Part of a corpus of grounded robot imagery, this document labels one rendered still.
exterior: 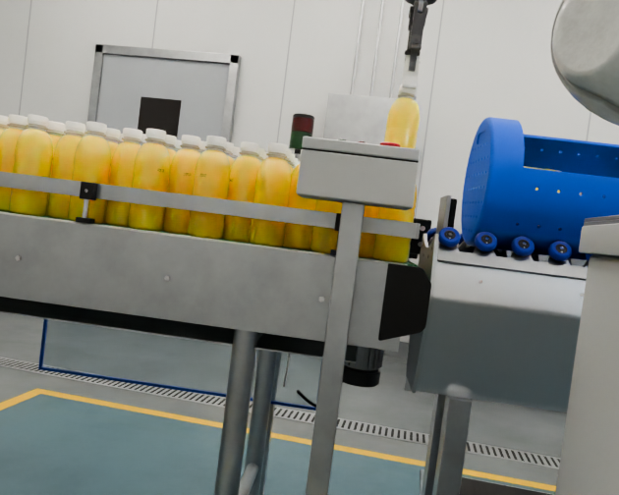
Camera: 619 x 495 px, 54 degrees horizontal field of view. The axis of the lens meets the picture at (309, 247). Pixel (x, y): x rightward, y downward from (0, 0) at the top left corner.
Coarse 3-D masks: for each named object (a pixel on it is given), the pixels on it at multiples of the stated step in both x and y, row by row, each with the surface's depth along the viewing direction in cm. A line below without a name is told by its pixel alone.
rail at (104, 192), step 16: (0, 176) 120; (16, 176) 120; (32, 176) 120; (64, 192) 119; (112, 192) 118; (128, 192) 118; (144, 192) 118; (160, 192) 118; (176, 208) 118; (192, 208) 117; (208, 208) 117; (224, 208) 117; (240, 208) 117; (256, 208) 116; (272, 208) 116; (288, 208) 116; (304, 224) 116; (320, 224) 116; (368, 224) 115; (384, 224) 115; (400, 224) 114; (416, 224) 114
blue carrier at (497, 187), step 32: (480, 128) 134; (512, 128) 124; (480, 160) 129; (512, 160) 119; (544, 160) 143; (576, 160) 142; (608, 160) 140; (480, 192) 125; (512, 192) 119; (544, 192) 119; (576, 192) 118; (608, 192) 118; (480, 224) 124; (512, 224) 122; (544, 224) 121; (576, 224) 120; (576, 256) 129
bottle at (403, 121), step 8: (400, 96) 132; (408, 96) 131; (416, 96) 131; (392, 104) 132; (400, 104) 130; (408, 104) 129; (416, 104) 130; (392, 112) 130; (400, 112) 129; (408, 112) 129; (416, 112) 130; (392, 120) 130; (400, 120) 129; (408, 120) 129; (416, 120) 130; (392, 128) 130; (400, 128) 129; (408, 128) 129; (416, 128) 130; (384, 136) 133; (392, 136) 130; (400, 136) 129; (408, 136) 129; (416, 136) 131; (400, 144) 129; (408, 144) 129
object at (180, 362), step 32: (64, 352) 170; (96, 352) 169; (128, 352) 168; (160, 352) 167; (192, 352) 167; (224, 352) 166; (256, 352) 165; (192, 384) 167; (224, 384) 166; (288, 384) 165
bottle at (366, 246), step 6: (366, 210) 119; (372, 210) 120; (366, 216) 119; (372, 216) 120; (366, 234) 120; (372, 234) 120; (366, 240) 120; (372, 240) 120; (360, 246) 120; (366, 246) 120; (372, 246) 121; (360, 252) 120; (366, 252) 120; (372, 252) 121
